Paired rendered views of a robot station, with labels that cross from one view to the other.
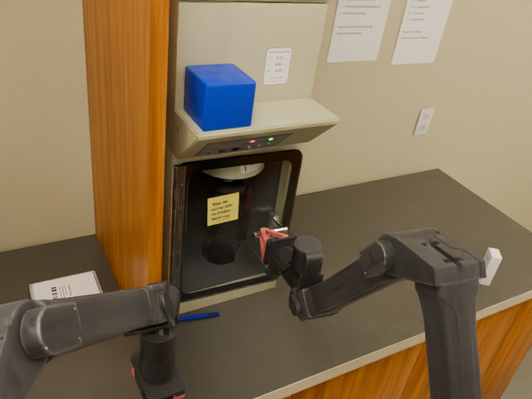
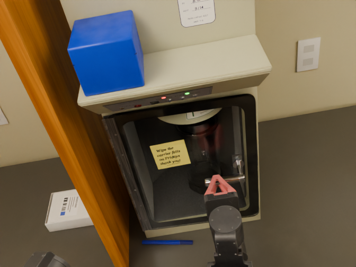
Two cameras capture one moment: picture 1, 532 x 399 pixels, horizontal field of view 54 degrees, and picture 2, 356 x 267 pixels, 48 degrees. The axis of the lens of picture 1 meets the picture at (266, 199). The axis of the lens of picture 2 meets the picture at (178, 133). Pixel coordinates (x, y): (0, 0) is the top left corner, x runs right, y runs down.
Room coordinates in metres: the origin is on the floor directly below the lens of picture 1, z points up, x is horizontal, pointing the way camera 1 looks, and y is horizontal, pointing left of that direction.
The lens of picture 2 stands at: (0.49, -0.30, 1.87)
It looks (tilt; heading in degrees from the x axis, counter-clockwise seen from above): 41 degrees down; 36
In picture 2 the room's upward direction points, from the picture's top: 12 degrees counter-clockwise
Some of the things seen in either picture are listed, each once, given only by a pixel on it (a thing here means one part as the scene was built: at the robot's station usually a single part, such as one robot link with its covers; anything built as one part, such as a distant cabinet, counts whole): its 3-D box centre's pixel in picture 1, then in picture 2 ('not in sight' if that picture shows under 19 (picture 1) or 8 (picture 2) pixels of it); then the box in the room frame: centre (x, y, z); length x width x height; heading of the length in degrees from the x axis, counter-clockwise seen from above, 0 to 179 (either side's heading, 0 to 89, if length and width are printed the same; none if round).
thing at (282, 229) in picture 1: (268, 228); (224, 174); (1.02, -0.02, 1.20); 0.10 x 0.05 x 0.03; 121
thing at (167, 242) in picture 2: (191, 317); (167, 242); (0.94, 0.14, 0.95); 0.14 x 0.01 x 0.01; 113
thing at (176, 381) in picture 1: (157, 363); not in sight; (0.58, 0.14, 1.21); 0.10 x 0.07 x 0.07; 34
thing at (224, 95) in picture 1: (218, 96); (108, 52); (0.92, 0.12, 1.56); 0.10 x 0.10 x 0.09; 34
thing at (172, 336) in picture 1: (159, 336); not in sight; (0.58, 0.14, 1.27); 0.07 x 0.06 x 0.07; 9
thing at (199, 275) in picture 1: (235, 229); (192, 171); (1.01, 0.06, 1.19); 0.30 x 0.01 x 0.40; 121
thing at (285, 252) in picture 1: (286, 261); (224, 221); (0.91, -0.07, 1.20); 0.07 x 0.07 x 0.10; 33
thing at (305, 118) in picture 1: (257, 136); (175, 89); (0.97, 0.04, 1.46); 0.32 x 0.11 x 0.10; 124
